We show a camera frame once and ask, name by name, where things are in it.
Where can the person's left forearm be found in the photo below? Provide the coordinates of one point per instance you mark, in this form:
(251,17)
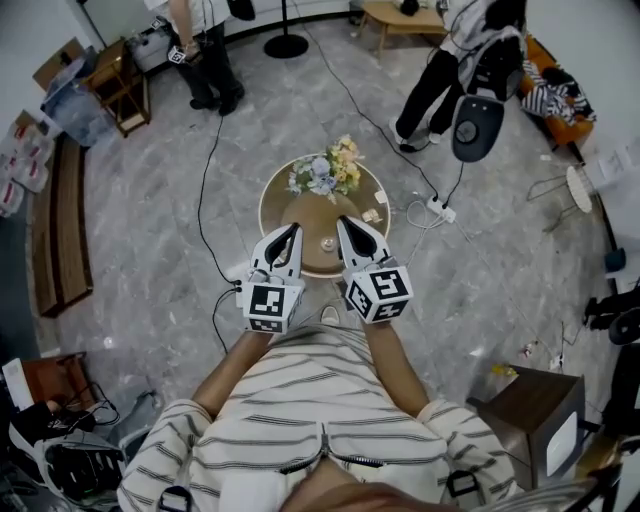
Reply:
(230,375)

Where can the light wooden low table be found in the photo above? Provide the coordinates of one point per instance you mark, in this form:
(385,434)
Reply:
(400,20)

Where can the pile of white red-label packets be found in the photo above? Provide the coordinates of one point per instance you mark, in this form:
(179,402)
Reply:
(22,165)

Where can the black oval backpack device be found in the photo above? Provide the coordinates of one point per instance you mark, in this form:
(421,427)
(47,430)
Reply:
(477,127)

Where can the person's striped shirt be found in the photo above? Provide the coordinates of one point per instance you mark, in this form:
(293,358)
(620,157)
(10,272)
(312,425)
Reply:
(310,400)

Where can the brown cardboard box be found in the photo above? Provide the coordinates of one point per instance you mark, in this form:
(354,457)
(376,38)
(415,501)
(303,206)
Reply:
(56,61)

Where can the person's right white shoe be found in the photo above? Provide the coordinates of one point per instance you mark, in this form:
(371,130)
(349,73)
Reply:
(329,314)

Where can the white power strip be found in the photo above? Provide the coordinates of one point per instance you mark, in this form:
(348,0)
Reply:
(442,210)

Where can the small red white bottle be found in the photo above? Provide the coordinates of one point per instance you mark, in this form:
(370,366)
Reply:
(526,350)

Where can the dark wooden cabinet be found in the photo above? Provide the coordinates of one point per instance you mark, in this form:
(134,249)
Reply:
(525,415)

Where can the striped cloth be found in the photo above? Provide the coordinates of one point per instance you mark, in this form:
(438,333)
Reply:
(555,97)

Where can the dark blue cup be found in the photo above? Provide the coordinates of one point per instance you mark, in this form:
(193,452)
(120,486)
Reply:
(615,259)

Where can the yellow packet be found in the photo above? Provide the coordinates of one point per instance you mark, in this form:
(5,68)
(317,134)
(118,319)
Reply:
(502,371)

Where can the white curved counter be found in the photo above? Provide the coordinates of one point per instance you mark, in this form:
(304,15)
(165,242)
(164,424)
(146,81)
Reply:
(617,165)

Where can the black floor stand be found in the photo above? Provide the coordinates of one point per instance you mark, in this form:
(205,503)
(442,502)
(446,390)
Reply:
(286,45)

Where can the white rounded box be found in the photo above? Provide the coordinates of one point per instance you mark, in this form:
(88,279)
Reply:
(562,445)

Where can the orange sofa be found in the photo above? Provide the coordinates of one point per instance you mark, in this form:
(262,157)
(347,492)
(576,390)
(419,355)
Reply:
(570,127)

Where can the wooden rack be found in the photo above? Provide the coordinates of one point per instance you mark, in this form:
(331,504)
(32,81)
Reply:
(120,95)

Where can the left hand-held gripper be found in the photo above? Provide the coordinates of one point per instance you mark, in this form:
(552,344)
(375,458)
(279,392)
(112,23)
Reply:
(270,305)

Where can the dark wooden bench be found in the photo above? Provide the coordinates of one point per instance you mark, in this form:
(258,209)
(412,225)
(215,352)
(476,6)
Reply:
(65,225)

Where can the round glass-top table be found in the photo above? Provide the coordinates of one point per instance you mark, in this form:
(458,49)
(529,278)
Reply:
(280,205)

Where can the black wheeled chair base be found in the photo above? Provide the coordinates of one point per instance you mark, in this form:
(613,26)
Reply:
(615,312)

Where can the pastel flower bouquet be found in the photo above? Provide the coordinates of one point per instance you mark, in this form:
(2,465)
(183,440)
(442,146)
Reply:
(325,172)

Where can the clear plastic storage bin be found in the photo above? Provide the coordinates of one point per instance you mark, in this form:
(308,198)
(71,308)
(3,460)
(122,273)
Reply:
(80,110)

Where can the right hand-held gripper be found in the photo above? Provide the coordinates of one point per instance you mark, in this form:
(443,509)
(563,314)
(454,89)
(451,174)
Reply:
(380,292)

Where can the small beige box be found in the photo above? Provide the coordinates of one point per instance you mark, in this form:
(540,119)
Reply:
(370,216)

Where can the person's right forearm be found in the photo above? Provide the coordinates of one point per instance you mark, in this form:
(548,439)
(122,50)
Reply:
(397,370)

